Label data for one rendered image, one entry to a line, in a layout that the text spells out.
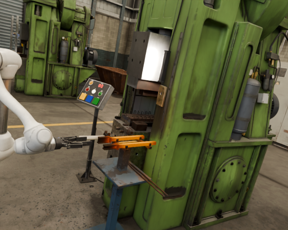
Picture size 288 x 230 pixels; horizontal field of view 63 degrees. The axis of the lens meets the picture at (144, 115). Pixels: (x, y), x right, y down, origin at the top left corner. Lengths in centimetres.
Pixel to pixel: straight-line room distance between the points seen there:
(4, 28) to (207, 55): 839
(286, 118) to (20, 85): 689
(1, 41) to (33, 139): 859
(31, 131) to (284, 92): 632
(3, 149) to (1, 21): 815
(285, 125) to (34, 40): 664
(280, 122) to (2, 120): 631
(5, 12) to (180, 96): 847
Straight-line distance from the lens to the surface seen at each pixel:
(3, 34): 977
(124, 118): 229
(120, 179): 176
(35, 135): 128
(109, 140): 169
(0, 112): 177
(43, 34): 684
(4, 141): 183
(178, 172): 230
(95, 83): 270
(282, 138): 699
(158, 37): 212
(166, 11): 222
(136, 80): 215
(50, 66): 682
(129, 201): 245
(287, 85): 695
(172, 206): 241
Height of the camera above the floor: 156
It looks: 14 degrees down
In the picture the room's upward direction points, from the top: 11 degrees clockwise
